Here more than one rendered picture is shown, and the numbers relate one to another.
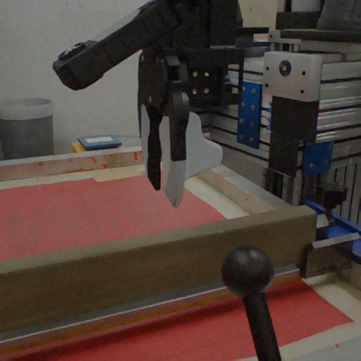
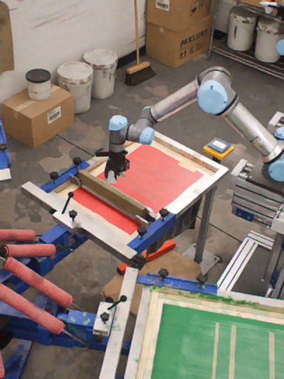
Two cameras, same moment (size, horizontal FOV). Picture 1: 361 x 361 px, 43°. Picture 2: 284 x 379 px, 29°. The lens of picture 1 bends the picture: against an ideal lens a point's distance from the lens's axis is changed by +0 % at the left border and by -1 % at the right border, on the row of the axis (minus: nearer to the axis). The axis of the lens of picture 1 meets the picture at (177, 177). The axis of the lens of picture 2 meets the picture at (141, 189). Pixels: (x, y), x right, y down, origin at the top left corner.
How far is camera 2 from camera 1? 237 cm
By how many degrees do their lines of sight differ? 55
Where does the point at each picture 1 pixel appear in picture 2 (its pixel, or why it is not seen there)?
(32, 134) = not seen: outside the picture
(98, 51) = (99, 153)
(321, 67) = (235, 179)
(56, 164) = (176, 148)
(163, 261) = (109, 194)
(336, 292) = not seen: hidden behind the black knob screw
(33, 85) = not seen: outside the picture
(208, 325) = (114, 212)
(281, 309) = (127, 223)
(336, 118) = (244, 202)
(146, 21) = (106, 153)
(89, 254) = (98, 183)
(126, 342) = (100, 203)
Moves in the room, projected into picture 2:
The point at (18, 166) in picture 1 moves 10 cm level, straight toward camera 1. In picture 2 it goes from (165, 141) to (153, 149)
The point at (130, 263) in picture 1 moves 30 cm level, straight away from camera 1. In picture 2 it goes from (103, 189) to (154, 169)
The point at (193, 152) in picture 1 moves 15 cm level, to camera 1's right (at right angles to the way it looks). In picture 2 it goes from (110, 178) to (125, 198)
